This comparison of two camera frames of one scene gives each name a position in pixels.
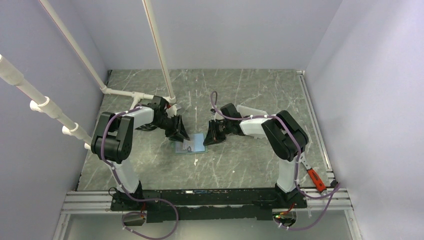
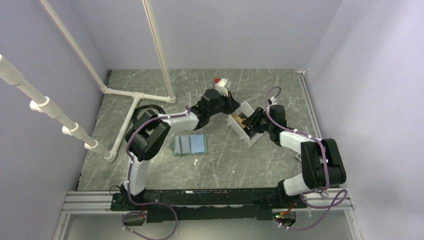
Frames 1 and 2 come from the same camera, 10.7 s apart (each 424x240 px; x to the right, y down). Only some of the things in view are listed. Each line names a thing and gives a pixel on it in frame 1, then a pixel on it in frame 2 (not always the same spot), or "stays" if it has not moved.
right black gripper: [212, 136] -> [251, 121]
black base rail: [175, 205] stays
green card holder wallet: [195, 146] stays
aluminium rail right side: [335, 198] stays
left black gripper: [178, 132] -> [232, 104]
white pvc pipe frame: [8, 71] stays
